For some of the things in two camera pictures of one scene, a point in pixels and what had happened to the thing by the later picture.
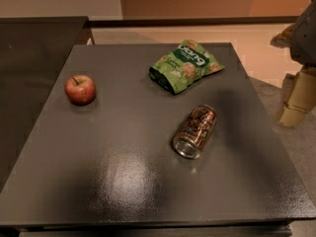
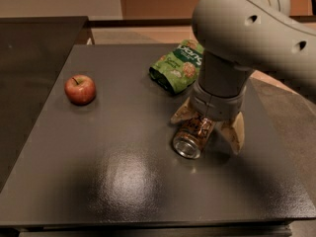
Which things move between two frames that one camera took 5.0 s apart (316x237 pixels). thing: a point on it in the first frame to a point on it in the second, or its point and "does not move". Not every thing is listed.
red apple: x=80 y=89 does not move
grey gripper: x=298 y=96 to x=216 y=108
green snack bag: x=183 y=66 does not move
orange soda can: x=196 y=132 does not move
